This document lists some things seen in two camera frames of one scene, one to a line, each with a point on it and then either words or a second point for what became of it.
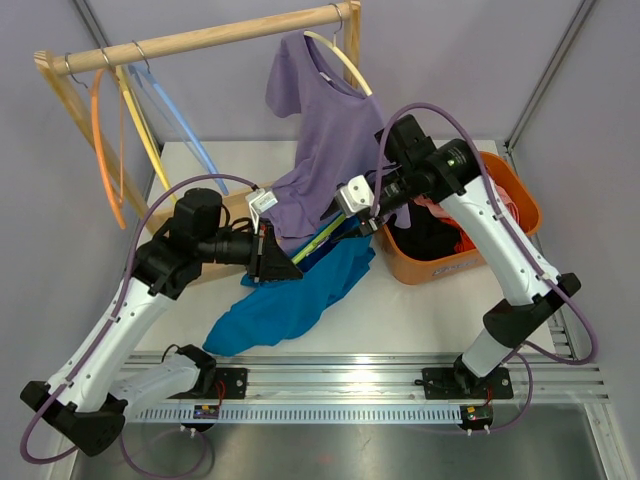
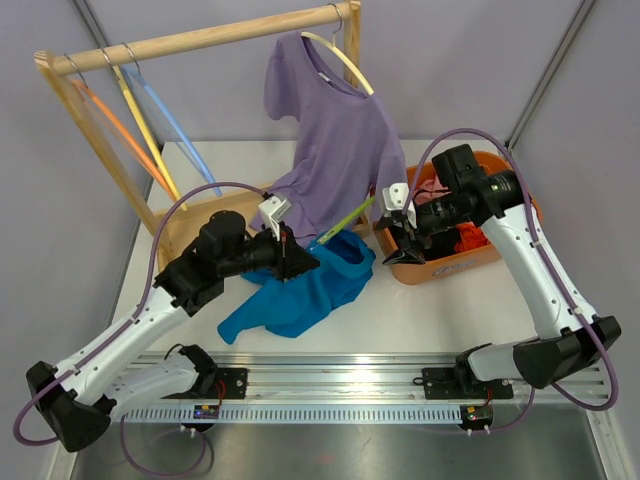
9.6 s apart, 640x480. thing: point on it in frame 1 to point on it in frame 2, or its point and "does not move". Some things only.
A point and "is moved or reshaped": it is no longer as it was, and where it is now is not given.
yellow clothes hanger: x=124 y=74 does not move
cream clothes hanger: x=335 y=49 does not move
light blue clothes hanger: x=142 y=74 to x=176 y=130
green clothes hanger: x=318 y=240 is moved or reshaped
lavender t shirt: x=339 y=137 does not move
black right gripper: x=370 y=226 to x=412 y=236
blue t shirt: x=271 y=311 is moved or reshaped
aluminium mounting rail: x=375 y=388 does not move
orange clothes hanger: x=116 y=205 to x=94 y=99
